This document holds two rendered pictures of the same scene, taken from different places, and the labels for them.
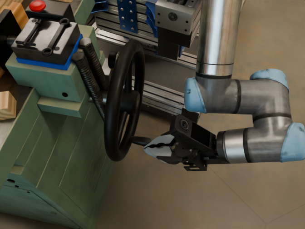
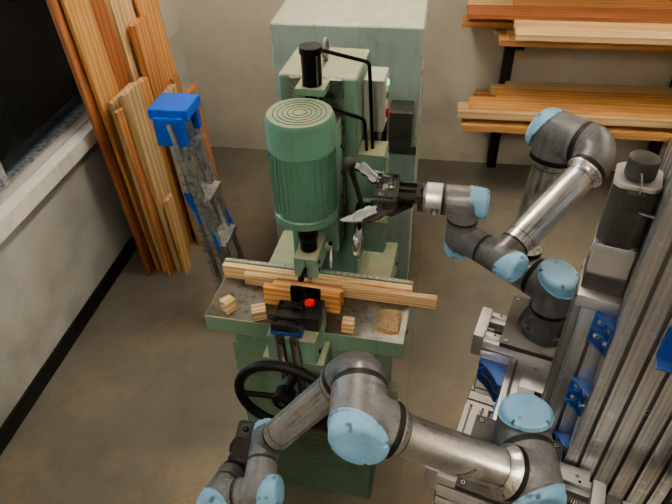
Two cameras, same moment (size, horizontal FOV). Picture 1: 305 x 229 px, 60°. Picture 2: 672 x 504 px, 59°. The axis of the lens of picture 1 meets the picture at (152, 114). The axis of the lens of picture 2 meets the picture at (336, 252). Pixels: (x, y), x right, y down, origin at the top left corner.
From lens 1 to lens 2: 1.38 m
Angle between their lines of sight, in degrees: 58
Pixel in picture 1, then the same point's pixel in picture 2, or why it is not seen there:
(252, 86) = (259, 465)
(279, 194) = not seen: outside the picture
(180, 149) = not seen: hidden behind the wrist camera
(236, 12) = (290, 417)
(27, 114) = (260, 328)
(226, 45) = (276, 423)
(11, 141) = (240, 324)
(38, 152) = (252, 350)
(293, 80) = not seen: outside the picture
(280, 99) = (244, 488)
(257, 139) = (219, 476)
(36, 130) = (260, 340)
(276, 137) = (213, 484)
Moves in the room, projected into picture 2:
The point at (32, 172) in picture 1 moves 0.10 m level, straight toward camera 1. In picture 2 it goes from (239, 351) to (216, 372)
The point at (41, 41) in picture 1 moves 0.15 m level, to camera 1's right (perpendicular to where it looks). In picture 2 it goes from (282, 312) to (278, 354)
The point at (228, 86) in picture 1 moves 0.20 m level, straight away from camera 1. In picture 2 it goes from (261, 446) to (336, 479)
